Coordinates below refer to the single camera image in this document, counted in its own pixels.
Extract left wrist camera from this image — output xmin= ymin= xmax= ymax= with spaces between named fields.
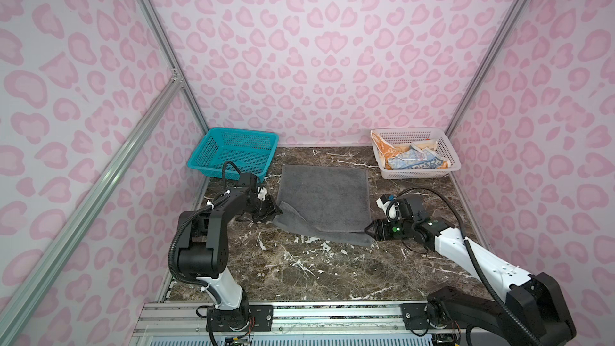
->
xmin=257 ymin=186 xmax=268 ymax=201

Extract back right aluminium post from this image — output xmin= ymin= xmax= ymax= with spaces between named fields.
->
xmin=445 ymin=0 xmax=531 ymax=139

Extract white plastic basket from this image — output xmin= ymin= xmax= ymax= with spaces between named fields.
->
xmin=370 ymin=128 xmax=461 ymax=179

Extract teal plastic basket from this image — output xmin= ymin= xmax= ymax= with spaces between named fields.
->
xmin=187 ymin=128 xmax=279 ymax=181

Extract right black corrugated cable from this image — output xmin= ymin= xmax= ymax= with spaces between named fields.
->
xmin=387 ymin=186 xmax=544 ymax=346

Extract grey terry towel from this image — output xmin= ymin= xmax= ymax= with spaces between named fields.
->
xmin=273 ymin=165 xmax=373 ymax=247

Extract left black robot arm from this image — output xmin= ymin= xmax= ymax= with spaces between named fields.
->
xmin=168 ymin=173 xmax=281 ymax=328

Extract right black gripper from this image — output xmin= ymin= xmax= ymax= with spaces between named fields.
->
xmin=362 ymin=218 xmax=415 ymax=241

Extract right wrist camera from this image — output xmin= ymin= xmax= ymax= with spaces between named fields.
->
xmin=376 ymin=194 xmax=398 ymax=219

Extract back left aluminium post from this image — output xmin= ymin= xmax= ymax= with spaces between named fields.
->
xmin=136 ymin=0 xmax=208 ymax=134

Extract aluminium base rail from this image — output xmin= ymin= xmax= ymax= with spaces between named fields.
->
xmin=127 ymin=300 xmax=453 ymax=346

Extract left aluminium frame strut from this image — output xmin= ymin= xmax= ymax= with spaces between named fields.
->
xmin=1 ymin=78 xmax=185 ymax=345

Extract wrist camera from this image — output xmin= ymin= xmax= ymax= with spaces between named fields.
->
xmin=376 ymin=194 xmax=398 ymax=219
xmin=257 ymin=186 xmax=268 ymax=201

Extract aluminium post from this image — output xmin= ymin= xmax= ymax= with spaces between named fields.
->
xmin=136 ymin=0 xmax=208 ymax=134
xmin=445 ymin=0 xmax=531 ymax=139

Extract orange patterned towel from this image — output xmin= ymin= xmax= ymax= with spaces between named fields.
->
xmin=371 ymin=132 xmax=450 ymax=170

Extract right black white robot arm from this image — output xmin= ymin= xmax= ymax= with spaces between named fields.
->
xmin=365 ymin=190 xmax=577 ymax=345

